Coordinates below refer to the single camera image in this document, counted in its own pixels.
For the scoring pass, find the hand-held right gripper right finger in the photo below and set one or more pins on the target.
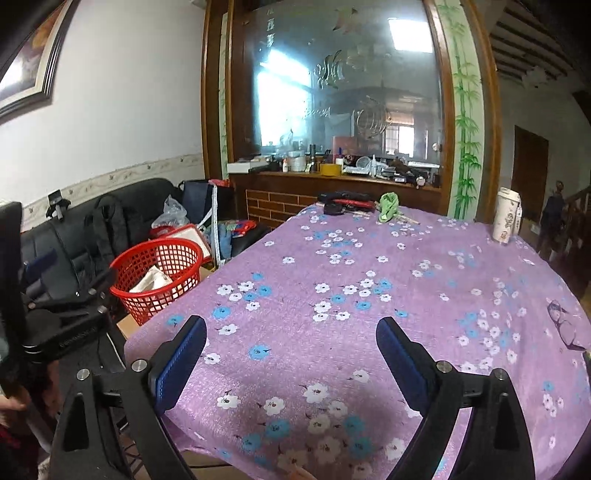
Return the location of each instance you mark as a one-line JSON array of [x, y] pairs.
[[401, 364]]

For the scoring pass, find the wooden mirror cabinet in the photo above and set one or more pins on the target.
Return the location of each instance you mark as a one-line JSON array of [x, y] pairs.
[[277, 198]]

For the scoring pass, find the yellow container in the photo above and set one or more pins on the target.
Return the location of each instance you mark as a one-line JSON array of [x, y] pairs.
[[330, 170]]

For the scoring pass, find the black backpack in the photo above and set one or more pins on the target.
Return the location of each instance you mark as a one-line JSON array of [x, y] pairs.
[[108, 230]]

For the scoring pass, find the dark cylinder bottle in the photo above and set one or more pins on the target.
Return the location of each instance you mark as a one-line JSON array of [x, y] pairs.
[[313, 159]]

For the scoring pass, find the black sofa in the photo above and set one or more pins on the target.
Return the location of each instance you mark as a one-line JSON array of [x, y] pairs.
[[138, 203]]

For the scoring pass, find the white plastic bag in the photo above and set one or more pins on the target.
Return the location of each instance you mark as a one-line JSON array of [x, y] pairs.
[[150, 281]]

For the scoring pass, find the red tool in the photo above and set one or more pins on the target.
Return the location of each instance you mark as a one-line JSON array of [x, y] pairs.
[[353, 205]]

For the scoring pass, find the red plastic basket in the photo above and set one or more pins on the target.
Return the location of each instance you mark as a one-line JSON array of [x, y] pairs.
[[138, 307]]

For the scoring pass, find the wooden door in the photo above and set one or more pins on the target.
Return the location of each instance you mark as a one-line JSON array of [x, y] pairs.
[[530, 175]]

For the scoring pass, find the white bottle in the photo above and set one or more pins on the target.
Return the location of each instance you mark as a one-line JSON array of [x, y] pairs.
[[373, 167]]

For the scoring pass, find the dark shopping bag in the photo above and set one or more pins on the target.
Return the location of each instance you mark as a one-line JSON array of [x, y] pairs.
[[198, 198]]

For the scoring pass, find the white lace strip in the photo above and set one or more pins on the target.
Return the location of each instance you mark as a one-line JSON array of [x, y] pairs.
[[213, 230]]

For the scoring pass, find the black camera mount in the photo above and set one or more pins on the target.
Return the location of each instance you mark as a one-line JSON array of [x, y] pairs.
[[57, 203]]

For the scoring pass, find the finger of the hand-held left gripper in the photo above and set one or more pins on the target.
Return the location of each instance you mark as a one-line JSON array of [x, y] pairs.
[[83, 295], [40, 268]]

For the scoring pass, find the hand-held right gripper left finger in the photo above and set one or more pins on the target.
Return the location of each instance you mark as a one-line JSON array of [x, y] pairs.
[[182, 360]]

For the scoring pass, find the clear plastic bag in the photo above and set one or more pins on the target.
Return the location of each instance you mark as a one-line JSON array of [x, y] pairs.
[[168, 212]]

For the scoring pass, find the eyeglasses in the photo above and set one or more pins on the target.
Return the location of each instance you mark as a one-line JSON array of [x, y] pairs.
[[565, 325]]

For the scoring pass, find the white red-rimmed container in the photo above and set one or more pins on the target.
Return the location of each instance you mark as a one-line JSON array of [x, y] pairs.
[[187, 233]]

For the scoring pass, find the white flat box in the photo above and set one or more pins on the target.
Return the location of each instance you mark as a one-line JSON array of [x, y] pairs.
[[247, 165]]

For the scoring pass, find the white patterned paper cup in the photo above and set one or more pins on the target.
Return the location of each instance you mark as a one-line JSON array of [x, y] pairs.
[[506, 217]]

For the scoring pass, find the colorful printed bag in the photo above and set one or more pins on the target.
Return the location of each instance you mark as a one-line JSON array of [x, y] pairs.
[[235, 235]]

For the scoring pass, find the green cloth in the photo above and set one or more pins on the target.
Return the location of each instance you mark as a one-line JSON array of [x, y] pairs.
[[388, 205]]

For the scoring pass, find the wooden stick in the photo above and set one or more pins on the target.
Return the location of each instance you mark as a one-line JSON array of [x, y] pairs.
[[408, 219]]

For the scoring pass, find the black pouch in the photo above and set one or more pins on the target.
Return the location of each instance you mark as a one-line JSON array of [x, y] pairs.
[[333, 209]]

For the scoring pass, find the framed wall picture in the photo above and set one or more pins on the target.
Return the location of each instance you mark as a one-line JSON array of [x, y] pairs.
[[27, 64]]

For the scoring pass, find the purple floral tablecloth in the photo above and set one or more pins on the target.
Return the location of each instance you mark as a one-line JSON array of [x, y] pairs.
[[369, 258]]

